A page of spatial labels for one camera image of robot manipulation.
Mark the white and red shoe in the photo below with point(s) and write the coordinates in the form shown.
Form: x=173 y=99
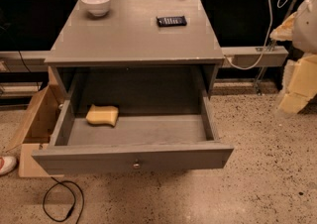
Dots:
x=7 y=164

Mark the black remote control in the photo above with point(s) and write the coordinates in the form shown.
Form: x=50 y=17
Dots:
x=171 y=21

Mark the grey open top drawer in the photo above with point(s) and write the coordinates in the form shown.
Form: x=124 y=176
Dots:
x=163 y=132

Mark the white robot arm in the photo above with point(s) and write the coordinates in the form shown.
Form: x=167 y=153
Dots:
x=305 y=28

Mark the white ceramic bowl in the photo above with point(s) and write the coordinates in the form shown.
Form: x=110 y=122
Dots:
x=97 y=7

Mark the light wooden box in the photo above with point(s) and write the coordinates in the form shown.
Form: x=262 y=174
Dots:
x=36 y=127

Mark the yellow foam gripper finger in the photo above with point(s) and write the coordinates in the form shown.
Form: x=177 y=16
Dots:
x=299 y=84
x=284 y=32

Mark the yellow sponge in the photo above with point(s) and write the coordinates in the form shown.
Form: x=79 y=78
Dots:
x=102 y=115

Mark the grey metal rail shelf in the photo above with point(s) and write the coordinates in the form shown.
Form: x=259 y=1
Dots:
x=253 y=56

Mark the grey wooden cabinet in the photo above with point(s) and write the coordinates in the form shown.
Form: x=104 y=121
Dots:
x=127 y=52

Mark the metal diagonal pole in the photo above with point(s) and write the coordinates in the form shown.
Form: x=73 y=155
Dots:
x=269 y=44

